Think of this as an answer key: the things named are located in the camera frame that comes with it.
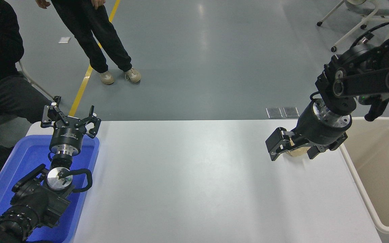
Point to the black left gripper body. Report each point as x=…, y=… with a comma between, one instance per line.
x=67, y=135

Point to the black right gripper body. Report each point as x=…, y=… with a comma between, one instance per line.
x=316, y=131

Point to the tan paper ball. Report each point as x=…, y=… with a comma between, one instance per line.
x=297, y=152

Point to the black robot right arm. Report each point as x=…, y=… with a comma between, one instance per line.
x=366, y=74

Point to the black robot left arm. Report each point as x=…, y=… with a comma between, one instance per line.
x=35, y=202

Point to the person's hand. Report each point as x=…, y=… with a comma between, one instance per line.
x=43, y=3
x=98, y=4

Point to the silver metal floor plate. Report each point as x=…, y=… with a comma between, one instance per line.
x=274, y=112
x=291, y=112

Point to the blue plastic tray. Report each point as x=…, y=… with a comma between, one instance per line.
x=29, y=155

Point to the large pale plastic bin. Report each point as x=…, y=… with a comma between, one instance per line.
x=380, y=168

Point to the white paper sheet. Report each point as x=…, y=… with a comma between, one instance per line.
x=64, y=39

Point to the white wheeled office chair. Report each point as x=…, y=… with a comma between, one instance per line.
x=366, y=15

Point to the grey tube frame chair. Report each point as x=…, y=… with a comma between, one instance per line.
x=35, y=84

